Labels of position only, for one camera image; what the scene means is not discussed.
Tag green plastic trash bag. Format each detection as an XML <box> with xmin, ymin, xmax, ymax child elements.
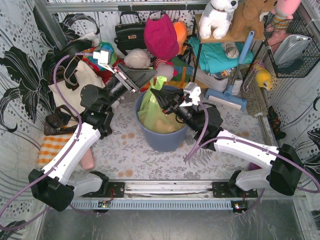
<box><xmin>137</xmin><ymin>76</ymin><xmax>186</xmax><ymax>134</ymax></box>

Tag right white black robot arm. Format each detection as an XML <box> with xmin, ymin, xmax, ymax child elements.
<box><xmin>151</xmin><ymin>87</ymin><xmax>303</xmax><ymax>197</ymax></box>

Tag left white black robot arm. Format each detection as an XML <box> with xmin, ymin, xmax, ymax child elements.
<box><xmin>28</xmin><ymin>63</ymin><xmax>157</xmax><ymax>212</ymax></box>

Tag cream canvas tote bag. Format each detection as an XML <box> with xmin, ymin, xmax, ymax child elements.
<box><xmin>57</xmin><ymin>60</ymin><xmax>105</xmax><ymax>114</ymax></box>

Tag colorful printed bag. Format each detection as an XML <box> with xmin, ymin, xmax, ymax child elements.
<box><xmin>82</xmin><ymin>42</ymin><xmax>117</xmax><ymax>72</ymax></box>

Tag magenta fabric bag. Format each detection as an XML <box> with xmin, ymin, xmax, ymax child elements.
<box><xmin>143</xmin><ymin>13</ymin><xmax>179</xmax><ymax>61</ymax></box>

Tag red cloth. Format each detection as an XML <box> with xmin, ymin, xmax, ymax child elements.
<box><xmin>95</xmin><ymin>58</ymin><xmax>124</xmax><ymax>85</ymax></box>

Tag pink white plush pig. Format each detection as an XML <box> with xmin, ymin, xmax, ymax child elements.
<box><xmin>153</xmin><ymin>58</ymin><xmax>178</xmax><ymax>82</ymax></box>

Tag black leather handbag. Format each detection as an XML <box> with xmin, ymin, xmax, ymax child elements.
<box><xmin>114</xmin><ymin>11</ymin><xmax>147</xmax><ymax>56</ymax></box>

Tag white sneakers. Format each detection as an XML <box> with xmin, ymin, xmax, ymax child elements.
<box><xmin>195</xmin><ymin>70</ymin><xmax>243</xmax><ymax>96</ymax></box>

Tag teal folded cloth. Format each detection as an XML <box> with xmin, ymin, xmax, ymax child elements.
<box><xmin>188</xmin><ymin>37</ymin><xmax>254</xmax><ymax>74</ymax></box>

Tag orange plush toy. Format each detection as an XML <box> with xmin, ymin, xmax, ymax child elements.
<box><xmin>173</xmin><ymin>21</ymin><xmax>187</xmax><ymax>55</ymax></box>

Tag grey baseball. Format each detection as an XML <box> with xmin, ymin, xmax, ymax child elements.
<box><xmin>221</xmin><ymin>42</ymin><xmax>240</xmax><ymax>59</ymax></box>

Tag yellow plush duck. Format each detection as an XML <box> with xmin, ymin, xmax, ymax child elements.
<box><xmin>255</xmin><ymin>65</ymin><xmax>272</xmax><ymax>91</ymax></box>

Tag white plush dog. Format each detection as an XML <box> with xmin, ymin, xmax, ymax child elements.
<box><xmin>199</xmin><ymin>0</ymin><xmax>239</xmax><ymax>40</ymax></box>

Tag pink round object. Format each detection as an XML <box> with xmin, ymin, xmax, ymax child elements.
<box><xmin>80</xmin><ymin>148</ymin><xmax>95</xmax><ymax>171</ymax></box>

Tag black metal shelf rack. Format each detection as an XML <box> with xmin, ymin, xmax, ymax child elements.
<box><xmin>189</xmin><ymin>14</ymin><xmax>252</xmax><ymax>82</ymax></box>

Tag purple orange sock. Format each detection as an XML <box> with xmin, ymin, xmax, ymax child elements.
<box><xmin>248</xmin><ymin>162</ymin><xmax>261</xmax><ymax>171</ymax></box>

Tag orange white checkered cloth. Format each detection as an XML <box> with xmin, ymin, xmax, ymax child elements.
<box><xmin>37</xmin><ymin>134</ymin><xmax>72</xmax><ymax>168</ymax></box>

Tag brown teddy bear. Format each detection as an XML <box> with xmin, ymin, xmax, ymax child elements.
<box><xmin>230</xmin><ymin>0</ymin><xmax>278</xmax><ymax>40</ymax></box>

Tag silver pouch in basket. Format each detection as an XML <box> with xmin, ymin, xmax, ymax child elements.
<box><xmin>273</xmin><ymin>34</ymin><xmax>313</xmax><ymax>65</ymax></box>

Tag pink plush toy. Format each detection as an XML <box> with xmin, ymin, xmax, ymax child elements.
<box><xmin>271</xmin><ymin>0</ymin><xmax>301</xmax><ymax>24</ymax></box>

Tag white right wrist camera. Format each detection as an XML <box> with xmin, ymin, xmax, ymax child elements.
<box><xmin>180</xmin><ymin>82</ymin><xmax>201</xmax><ymax>107</ymax></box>

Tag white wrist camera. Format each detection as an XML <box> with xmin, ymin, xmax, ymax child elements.
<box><xmin>92</xmin><ymin>49</ymin><xmax>115</xmax><ymax>73</ymax></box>
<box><xmin>180</xmin><ymin>82</ymin><xmax>201</xmax><ymax>107</ymax></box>

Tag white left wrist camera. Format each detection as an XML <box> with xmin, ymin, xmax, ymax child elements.
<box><xmin>92</xmin><ymin>49</ymin><xmax>115</xmax><ymax>73</ymax></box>

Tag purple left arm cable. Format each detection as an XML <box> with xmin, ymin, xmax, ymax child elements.
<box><xmin>0</xmin><ymin>51</ymin><xmax>106</xmax><ymax>231</ymax></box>

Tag metal handled broom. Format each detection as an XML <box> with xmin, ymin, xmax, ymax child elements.
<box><xmin>243</xmin><ymin>82</ymin><xmax>283</xmax><ymax>146</ymax></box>

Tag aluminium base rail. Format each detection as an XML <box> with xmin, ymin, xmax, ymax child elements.
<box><xmin>37</xmin><ymin>178</ymin><xmax>306</xmax><ymax>213</ymax></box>

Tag black wire basket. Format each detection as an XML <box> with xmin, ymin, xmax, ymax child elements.
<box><xmin>264</xmin><ymin>12</ymin><xmax>320</xmax><ymax>78</ymax></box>

